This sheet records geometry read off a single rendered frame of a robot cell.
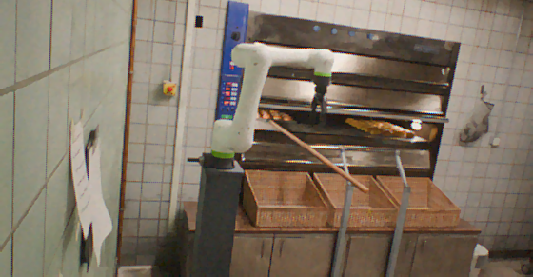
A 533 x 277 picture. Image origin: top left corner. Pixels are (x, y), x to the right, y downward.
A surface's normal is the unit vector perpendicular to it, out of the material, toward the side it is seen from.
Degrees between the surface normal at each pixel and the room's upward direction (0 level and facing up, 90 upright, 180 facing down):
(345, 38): 90
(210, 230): 90
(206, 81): 90
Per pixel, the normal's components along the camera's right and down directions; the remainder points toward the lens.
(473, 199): 0.25, 0.21
